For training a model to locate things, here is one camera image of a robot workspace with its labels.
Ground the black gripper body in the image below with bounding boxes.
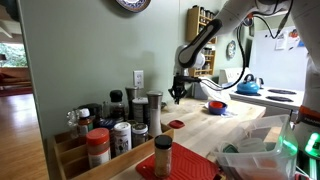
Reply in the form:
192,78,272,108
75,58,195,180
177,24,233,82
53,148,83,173
170,75,188,94

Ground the clear plastic container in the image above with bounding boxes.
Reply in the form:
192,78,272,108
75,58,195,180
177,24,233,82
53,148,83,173
166,99,189,116

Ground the small red lid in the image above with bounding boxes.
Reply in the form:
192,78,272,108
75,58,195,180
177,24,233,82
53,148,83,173
168,119,186,130

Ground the steel pepper grinder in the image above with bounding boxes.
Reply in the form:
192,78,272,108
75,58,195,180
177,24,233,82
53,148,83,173
146,90,164,138

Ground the white crumpled cloth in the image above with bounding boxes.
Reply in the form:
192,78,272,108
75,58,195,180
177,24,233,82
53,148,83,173
198,77,231,103

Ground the white lid canister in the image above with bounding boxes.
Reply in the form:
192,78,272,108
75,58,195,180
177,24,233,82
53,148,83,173
131,97,149,124

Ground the wooden spice rack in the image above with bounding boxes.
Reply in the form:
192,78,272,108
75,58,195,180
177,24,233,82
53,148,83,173
185,5,218,45
188,45,217,78

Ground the orange bowl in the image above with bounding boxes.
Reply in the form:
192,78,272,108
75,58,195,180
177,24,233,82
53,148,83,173
209,101,225,110

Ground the dark steel grinder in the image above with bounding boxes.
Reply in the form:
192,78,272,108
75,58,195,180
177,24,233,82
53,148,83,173
124,86,140,121

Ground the dark lid glass jar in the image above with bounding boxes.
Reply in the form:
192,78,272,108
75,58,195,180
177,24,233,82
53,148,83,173
131,123,149,149

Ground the black cap glass bottle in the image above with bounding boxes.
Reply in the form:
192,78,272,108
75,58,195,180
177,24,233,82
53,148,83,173
109,89,126,123

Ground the black lid spice jar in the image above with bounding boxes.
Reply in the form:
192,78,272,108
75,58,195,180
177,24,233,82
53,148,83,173
153,134,173,179

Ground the white printed spice shaker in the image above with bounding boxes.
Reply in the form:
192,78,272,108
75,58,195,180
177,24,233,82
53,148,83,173
113,121,133,157

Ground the red silicone mat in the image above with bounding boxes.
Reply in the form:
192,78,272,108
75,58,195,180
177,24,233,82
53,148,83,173
135,142,221,180

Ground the blue kettle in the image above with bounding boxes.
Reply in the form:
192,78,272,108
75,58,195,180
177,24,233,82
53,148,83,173
236,73,261,95

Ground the green lid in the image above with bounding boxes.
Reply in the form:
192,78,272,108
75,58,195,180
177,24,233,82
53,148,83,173
222,143,240,154

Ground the dark blue lid jar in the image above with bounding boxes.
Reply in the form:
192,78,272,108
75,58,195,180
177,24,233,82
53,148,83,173
98,118,117,159

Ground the white electric stove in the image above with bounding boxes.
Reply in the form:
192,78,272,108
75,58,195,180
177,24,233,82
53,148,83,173
218,67,306,118

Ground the white cap sauce bottle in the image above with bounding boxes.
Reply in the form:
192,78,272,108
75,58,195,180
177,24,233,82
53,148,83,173
77,108,94,138

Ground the red lid spice jar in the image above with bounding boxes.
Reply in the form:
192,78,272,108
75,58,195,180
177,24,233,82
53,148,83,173
85,127,112,170

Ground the clear plastic bin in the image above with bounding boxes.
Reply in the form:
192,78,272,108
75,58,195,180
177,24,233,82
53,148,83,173
211,114,299,180

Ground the white refrigerator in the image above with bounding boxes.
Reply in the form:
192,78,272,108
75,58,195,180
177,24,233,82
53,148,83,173
249,25,312,92

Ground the clear glass bottle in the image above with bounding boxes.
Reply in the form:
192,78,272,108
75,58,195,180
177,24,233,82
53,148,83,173
65,109,80,139

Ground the white fridge paper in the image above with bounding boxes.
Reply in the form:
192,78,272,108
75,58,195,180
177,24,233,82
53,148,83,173
274,31,288,51

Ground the wooden spice tray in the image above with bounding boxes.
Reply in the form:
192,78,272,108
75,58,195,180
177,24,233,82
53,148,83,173
46,122,175,180

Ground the red rug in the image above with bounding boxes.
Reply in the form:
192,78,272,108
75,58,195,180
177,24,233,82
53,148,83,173
0,86,34,98

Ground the wooden bench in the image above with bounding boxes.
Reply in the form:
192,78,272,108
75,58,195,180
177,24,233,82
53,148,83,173
0,67,33,89

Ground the wrist mounted camera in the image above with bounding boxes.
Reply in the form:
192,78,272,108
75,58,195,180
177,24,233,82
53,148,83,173
186,75,203,84

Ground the white wall outlet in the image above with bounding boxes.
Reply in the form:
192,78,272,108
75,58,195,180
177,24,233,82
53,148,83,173
133,69,145,90

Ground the small round wall clock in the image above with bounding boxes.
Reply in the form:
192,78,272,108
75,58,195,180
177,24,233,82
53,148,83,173
226,39,237,60

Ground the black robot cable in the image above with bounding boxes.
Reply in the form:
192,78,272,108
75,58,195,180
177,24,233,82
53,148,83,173
199,0,296,92

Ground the decorative wall plate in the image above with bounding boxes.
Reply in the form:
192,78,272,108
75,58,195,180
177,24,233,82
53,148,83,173
115,0,152,14

